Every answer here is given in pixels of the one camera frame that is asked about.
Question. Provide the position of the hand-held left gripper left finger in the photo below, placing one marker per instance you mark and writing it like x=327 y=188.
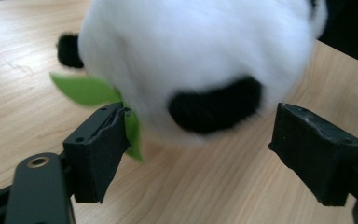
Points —
x=96 y=155

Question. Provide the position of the panda plush toy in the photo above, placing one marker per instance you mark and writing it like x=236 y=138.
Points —
x=183 y=46

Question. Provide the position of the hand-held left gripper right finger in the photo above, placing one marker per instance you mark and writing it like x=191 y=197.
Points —
x=317 y=155

